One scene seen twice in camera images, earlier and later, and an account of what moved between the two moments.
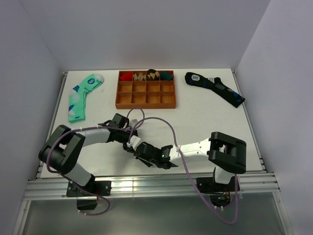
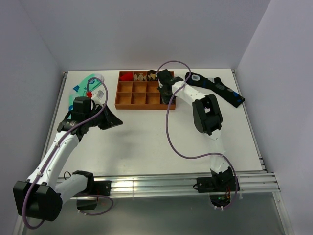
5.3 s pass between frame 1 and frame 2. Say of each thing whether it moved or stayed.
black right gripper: moved
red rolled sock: stayed
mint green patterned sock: stayed
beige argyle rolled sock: stayed
